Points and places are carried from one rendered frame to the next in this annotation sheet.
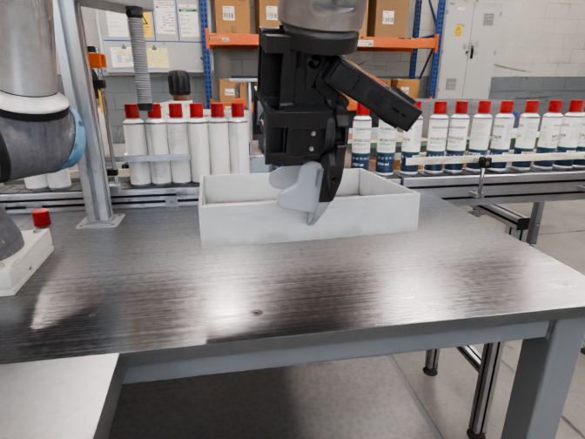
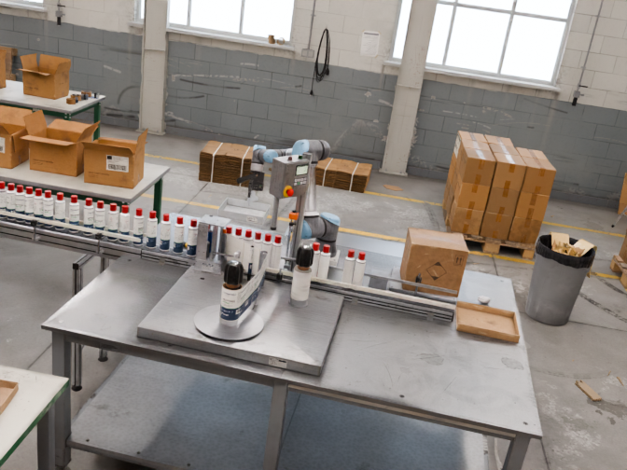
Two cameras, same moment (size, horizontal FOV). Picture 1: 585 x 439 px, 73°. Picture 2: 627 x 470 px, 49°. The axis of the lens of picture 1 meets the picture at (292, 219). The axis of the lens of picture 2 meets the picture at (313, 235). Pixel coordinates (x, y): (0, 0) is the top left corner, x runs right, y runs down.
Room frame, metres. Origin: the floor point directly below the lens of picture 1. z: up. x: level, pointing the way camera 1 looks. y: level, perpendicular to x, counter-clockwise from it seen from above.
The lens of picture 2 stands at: (4.09, 1.52, 2.43)
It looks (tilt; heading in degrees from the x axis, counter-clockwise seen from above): 22 degrees down; 197
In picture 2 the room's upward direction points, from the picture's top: 8 degrees clockwise
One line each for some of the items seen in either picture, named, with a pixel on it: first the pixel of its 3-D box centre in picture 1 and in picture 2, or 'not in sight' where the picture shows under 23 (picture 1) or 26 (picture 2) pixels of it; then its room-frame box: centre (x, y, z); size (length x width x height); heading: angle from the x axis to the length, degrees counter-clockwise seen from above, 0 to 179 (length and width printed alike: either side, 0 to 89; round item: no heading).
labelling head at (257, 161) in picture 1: (254, 127); (213, 243); (1.17, 0.11, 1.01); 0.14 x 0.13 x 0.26; 99
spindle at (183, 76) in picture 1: (181, 108); (231, 292); (1.63, 0.44, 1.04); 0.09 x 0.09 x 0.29
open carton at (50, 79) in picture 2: not in sight; (44, 76); (-1.54, -3.17, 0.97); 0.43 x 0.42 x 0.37; 9
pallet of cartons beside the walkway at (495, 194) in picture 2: not in sight; (493, 191); (-2.93, 1.21, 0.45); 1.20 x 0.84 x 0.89; 14
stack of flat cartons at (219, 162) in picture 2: not in sight; (231, 163); (-2.68, -1.61, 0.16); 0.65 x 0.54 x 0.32; 107
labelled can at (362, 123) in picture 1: (361, 139); (165, 232); (1.12, -0.19, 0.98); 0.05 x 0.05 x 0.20
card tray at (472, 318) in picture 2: not in sight; (486, 321); (0.84, 1.49, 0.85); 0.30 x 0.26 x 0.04; 99
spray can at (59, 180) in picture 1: (52, 147); (313, 261); (0.99, 0.60, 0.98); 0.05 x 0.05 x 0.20
